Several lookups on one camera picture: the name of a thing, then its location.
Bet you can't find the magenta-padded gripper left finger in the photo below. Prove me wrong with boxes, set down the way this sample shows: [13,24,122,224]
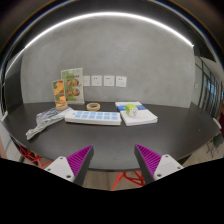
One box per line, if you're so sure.
[44,144,95,187]

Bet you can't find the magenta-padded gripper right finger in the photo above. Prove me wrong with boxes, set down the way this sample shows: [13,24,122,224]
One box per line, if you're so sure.
[134,144,184,185]

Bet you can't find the green and white charger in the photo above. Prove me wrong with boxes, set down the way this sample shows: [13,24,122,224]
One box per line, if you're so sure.
[125,102,139,118]

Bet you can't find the white book blue band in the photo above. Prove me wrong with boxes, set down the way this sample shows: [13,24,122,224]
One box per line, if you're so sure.
[114,101,159,127]

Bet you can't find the white power strip blue sockets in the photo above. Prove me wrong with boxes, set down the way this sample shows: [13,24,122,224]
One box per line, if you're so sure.
[64,109,122,127]

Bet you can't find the beige tape roll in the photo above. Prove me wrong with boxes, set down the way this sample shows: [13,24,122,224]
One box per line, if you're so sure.
[86,102,101,112]

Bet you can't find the yellow card sign wooden base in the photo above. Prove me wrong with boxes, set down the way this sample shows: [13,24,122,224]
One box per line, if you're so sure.
[51,79,69,111]

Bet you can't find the green menu sign acrylic stand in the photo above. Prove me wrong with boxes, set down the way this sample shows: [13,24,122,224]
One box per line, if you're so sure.
[60,67,86,105]

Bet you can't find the dark-framed glass partition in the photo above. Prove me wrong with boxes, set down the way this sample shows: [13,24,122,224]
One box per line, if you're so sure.
[193,46,224,111]

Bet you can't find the white ceiling light strip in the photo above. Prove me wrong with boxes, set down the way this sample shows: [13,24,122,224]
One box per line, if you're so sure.
[3,12,195,74]

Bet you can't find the red metal chair frame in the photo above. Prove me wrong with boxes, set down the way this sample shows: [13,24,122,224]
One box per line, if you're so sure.
[111,169,147,192]
[18,143,53,169]

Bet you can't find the white power strip cable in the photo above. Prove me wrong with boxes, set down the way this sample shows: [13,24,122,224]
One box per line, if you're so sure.
[25,114,66,141]

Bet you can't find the white wall socket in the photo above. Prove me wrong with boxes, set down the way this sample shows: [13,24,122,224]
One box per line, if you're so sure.
[115,75,128,88]
[103,75,116,88]
[91,75,103,87]
[82,75,91,87]

